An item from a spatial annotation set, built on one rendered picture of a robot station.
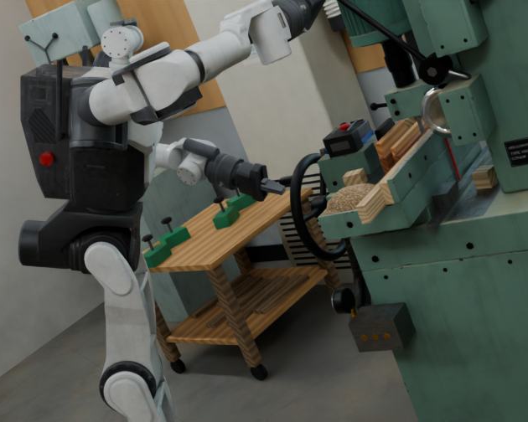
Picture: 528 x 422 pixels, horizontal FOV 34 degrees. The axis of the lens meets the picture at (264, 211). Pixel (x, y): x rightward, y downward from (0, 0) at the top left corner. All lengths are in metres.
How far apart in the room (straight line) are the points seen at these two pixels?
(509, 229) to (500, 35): 0.40
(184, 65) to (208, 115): 2.83
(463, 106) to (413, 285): 0.45
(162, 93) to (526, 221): 0.80
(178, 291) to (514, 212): 2.55
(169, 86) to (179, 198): 2.67
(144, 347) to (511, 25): 1.14
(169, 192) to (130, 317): 2.08
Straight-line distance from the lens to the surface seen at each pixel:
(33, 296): 4.87
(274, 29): 1.74
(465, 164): 2.19
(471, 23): 1.80
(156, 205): 4.14
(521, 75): 1.88
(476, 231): 1.92
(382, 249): 2.02
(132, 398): 2.22
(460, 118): 1.85
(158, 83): 1.59
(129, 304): 2.14
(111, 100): 1.66
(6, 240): 4.80
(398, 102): 2.07
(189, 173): 2.31
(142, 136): 1.96
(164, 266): 3.37
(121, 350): 2.22
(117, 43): 2.00
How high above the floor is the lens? 1.48
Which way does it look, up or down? 16 degrees down
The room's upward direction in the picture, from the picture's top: 22 degrees counter-clockwise
